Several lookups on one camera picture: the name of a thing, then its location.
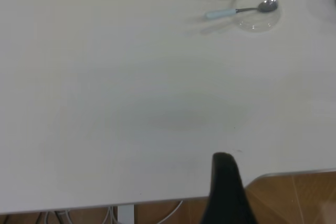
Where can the clear glass dish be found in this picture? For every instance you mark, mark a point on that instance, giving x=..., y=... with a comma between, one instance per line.
x=258, y=23

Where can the white table leg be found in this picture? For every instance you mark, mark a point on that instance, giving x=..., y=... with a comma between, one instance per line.
x=125, y=214

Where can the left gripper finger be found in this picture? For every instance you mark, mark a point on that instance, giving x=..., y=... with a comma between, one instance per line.
x=227, y=195

